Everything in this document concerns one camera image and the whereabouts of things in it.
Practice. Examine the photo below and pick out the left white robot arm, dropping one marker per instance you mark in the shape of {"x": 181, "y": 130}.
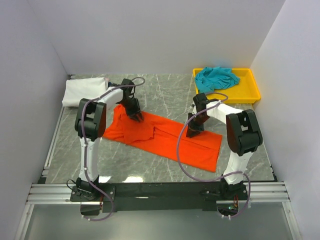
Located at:
{"x": 90, "y": 125}

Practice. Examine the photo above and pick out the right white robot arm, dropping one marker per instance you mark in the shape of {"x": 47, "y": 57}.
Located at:
{"x": 242, "y": 130}

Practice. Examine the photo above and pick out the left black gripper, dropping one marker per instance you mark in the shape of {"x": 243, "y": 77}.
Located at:
{"x": 136, "y": 110}

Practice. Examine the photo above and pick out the aluminium frame rail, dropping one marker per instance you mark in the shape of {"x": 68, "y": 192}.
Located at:
{"x": 45, "y": 194}

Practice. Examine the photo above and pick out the black base beam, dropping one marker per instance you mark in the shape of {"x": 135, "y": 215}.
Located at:
{"x": 143, "y": 196}

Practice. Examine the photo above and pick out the teal t-shirt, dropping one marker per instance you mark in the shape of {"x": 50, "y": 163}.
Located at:
{"x": 210, "y": 79}

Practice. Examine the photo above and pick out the orange t-shirt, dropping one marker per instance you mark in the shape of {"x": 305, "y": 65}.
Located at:
{"x": 159, "y": 135}

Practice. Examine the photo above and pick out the folded white t-shirt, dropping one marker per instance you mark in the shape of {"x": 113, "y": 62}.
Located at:
{"x": 88, "y": 88}

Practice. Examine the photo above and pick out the yellow plastic tray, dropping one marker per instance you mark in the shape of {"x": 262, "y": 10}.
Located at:
{"x": 238, "y": 84}

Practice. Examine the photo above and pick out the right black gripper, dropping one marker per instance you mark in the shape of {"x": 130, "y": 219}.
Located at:
{"x": 194, "y": 130}

